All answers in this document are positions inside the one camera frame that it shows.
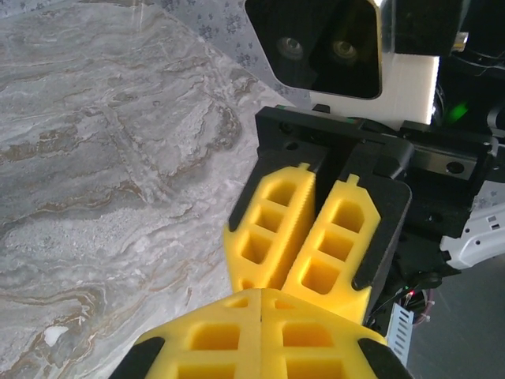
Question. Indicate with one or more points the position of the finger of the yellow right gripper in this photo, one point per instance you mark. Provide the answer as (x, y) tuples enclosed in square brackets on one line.
[(335, 237), (268, 221)]

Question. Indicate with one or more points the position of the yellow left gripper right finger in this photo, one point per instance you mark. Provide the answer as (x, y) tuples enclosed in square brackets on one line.
[(311, 339)]

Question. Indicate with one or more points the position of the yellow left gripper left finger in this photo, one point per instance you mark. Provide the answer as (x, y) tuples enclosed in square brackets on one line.
[(205, 339)]

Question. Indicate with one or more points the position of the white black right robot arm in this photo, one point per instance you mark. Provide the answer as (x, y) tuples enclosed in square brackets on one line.
[(473, 241)]

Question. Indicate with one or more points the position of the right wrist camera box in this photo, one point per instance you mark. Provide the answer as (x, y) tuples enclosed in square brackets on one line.
[(327, 43)]

